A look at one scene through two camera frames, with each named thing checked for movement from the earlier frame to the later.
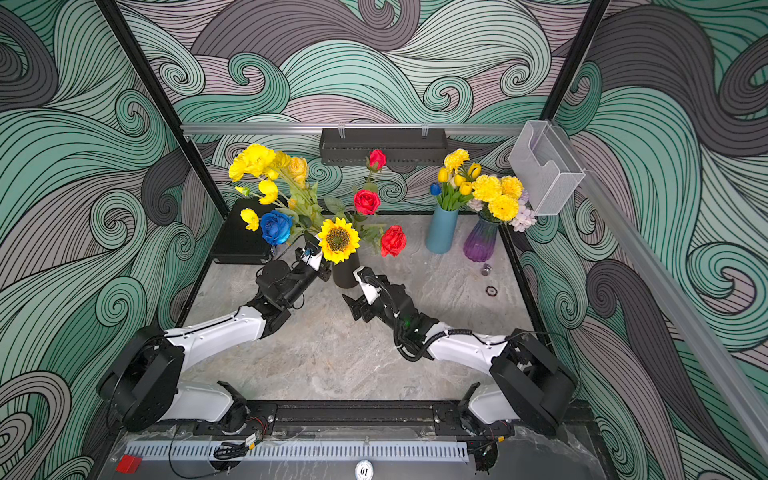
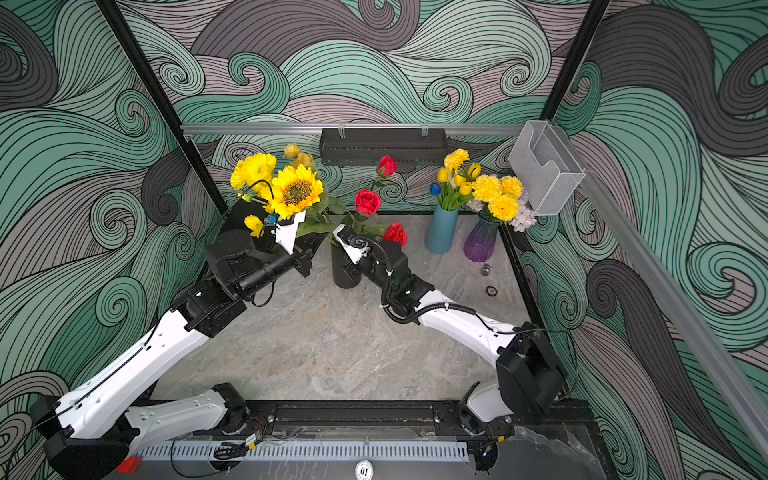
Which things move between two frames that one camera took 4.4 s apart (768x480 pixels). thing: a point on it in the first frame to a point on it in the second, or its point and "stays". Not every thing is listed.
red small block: [129, 464] stays
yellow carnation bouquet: [503, 200] stays
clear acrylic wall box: [547, 172] stays
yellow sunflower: [338, 240] to [294, 191]
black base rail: [352, 421] stays
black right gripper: [359, 308] to [377, 248]
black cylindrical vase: [342, 272] stays
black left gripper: [321, 272] to [300, 256]
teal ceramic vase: [441, 230] stays
